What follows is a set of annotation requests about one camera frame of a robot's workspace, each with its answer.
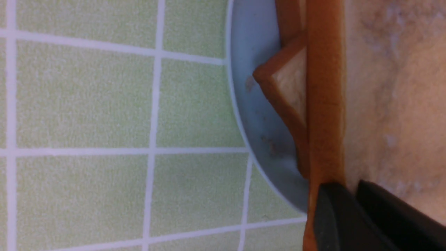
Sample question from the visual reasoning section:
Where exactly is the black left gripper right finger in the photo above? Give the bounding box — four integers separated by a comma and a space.
356, 181, 446, 251

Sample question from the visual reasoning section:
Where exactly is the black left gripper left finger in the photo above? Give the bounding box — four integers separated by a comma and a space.
313, 183, 399, 251

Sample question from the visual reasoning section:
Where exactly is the toast slice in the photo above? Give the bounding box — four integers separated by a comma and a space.
303, 0, 445, 251
275, 0, 307, 47
253, 32, 310, 179

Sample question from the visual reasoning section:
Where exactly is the blue plate with toast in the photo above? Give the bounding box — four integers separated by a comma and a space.
225, 0, 309, 213

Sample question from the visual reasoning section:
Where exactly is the green checkered tablecloth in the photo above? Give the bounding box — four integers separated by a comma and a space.
1, 0, 306, 251

